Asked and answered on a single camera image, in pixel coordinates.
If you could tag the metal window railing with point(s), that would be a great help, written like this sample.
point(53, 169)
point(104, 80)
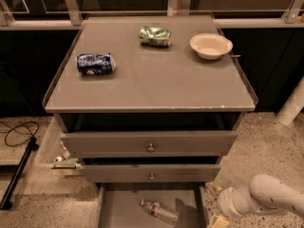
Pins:
point(74, 14)

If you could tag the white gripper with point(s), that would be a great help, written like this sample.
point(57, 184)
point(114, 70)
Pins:
point(225, 200)

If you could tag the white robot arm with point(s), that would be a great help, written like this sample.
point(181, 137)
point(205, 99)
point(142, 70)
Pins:
point(264, 195)

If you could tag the crushed blue soda can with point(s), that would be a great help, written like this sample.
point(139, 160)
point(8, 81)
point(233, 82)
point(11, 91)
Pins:
point(95, 64)

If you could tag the clear plastic bin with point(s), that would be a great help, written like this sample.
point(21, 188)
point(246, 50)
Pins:
point(52, 155)

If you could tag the grey drawer cabinet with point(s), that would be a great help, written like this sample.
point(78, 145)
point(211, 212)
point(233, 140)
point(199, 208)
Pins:
point(152, 89)

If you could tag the grey middle drawer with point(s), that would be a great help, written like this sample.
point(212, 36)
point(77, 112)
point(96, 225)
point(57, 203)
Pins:
point(151, 173)

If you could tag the grey drawer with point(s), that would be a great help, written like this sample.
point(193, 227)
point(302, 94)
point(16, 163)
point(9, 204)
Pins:
point(145, 144)
point(119, 205)
point(151, 173)

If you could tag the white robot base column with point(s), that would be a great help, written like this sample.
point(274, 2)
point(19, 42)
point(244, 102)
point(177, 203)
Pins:
point(293, 105)

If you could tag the black floor rail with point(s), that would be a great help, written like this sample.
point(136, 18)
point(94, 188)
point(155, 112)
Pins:
point(15, 172)

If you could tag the grey bottom drawer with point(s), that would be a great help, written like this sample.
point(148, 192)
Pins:
point(119, 205)

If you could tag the grey top drawer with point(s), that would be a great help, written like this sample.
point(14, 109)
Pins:
point(145, 144)

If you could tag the crushed green soda can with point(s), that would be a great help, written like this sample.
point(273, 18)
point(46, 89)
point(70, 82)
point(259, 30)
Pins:
point(155, 37)

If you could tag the white paper bowl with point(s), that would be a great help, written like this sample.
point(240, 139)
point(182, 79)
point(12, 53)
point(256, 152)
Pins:
point(210, 46)

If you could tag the clear plastic water bottle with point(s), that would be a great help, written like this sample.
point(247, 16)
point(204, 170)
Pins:
point(157, 210)

